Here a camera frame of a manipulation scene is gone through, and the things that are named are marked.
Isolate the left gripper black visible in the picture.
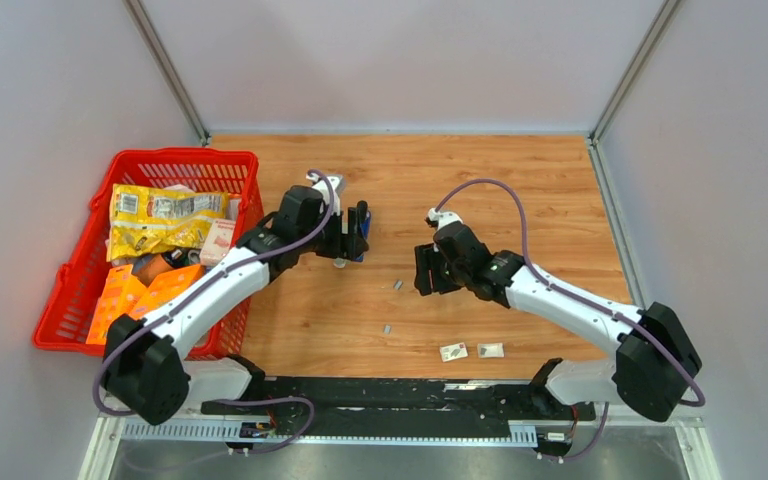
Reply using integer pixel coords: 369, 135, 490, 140
298, 206, 370, 261

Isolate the staple box with red mark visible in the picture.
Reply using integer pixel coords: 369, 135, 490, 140
439, 342, 469, 363

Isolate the small grey staple box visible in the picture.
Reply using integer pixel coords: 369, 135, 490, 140
477, 343, 505, 359

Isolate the blue black stapler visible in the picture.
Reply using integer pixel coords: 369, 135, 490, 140
356, 211, 372, 262

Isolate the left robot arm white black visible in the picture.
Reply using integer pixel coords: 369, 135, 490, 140
92, 179, 371, 425

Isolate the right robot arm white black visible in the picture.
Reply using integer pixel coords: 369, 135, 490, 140
414, 220, 704, 422

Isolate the pink white small box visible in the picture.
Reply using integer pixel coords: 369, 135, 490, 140
199, 219, 236, 267

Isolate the orange box right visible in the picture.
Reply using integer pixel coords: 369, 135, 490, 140
128, 265, 205, 319

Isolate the orange box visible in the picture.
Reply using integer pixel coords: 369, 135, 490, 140
128, 265, 205, 319
85, 264, 147, 345

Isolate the yellow snack bag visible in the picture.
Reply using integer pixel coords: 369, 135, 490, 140
107, 184, 229, 262

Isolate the orange box left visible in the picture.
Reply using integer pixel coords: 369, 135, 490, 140
85, 264, 147, 345

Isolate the red plastic basket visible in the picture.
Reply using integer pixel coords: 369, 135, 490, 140
32, 147, 267, 369

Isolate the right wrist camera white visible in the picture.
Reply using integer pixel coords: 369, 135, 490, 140
425, 208, 462, 231

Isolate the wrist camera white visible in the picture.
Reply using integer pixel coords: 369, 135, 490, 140
306, 170, 347, 215
425, 208, 462, 231

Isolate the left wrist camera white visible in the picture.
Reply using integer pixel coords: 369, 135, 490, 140
306, 170, 347, 215

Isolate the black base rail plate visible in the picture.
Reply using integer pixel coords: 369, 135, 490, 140
200, 376, 596, 436

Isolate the white slotted cable duct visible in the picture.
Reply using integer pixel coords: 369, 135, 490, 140
120, 416, 538, 448

